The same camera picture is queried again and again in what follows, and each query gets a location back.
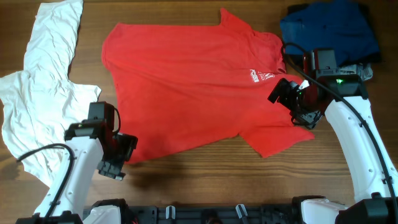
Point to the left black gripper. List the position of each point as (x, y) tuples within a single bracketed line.
[(111, 170)]

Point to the white t-shirt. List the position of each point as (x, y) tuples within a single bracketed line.
[(40, 102)]

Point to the red printed t-shirt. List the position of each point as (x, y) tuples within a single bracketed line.
[(182, 87)]

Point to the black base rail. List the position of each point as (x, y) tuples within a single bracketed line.
[(205, 214)]

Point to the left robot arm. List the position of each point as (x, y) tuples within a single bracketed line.
[(93, 145)]

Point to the folded light grey garment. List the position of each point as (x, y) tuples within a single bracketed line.
[(363, 70)]

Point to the folded blue garment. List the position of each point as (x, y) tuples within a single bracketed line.
[(329, 31)]

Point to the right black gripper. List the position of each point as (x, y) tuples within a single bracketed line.
[(280, 93)]

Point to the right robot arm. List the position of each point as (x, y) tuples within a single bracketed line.
[(343, 100)]

